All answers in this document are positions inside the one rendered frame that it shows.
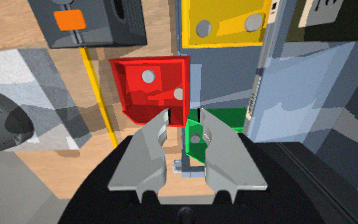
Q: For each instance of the red bin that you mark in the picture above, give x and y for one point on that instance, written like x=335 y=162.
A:
x=142 y=101

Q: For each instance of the yellow bar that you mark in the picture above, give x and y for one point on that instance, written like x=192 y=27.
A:
x=94 y=82

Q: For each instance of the olive green case with orange latches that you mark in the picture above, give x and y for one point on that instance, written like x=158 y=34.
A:
x=324 y=20

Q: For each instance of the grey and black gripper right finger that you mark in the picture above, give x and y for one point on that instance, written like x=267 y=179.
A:
x=235 y=163

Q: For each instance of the green open bin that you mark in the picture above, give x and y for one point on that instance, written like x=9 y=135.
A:
x=233 y=117

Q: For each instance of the yellow open bin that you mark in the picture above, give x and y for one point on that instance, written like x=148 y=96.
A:
x=227 y=18

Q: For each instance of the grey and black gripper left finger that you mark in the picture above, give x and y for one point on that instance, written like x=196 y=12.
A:
x=137 y=164

